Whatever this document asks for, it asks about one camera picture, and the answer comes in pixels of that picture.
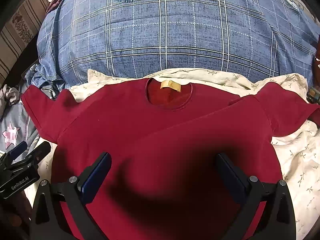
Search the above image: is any pale pink cloth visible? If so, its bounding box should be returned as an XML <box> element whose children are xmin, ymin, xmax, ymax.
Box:
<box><xmin>1</xmin><ymin>85</ymin><xmax>20</xmax><ymax>106</ymax></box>

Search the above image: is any blue plaid quilt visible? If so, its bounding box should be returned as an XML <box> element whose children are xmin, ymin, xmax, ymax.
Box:
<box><xmin>25</xmin><ymin>0</ymin><xmax>319</xmax><ymax>92</ymax></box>

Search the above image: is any dark red t-shirt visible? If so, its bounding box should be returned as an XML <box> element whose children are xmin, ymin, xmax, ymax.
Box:
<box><xmin>21</xmin><ymin>77</ymin><xmax>320</xmax><ymax>240</ymax></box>

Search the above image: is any cream leaf-print pillowcase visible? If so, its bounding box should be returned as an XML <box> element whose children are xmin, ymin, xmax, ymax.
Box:
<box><xmin>24</xmin><ymin>68</ymin><xmax>320</xmax><ymax>240</ymax></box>

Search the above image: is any striped floral headboard cushion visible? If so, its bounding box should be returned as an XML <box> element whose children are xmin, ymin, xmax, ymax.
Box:
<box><xmin>1</xmin><ymin>0</ymin><xmax>49</xmax><ymax>84</ymax></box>

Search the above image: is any grey star-print bedsheet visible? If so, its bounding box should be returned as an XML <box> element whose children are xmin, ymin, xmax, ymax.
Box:
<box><xmin>0</xmin><ymin>64</ymin><xmax>51</xmax><ymax>165</ymax></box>

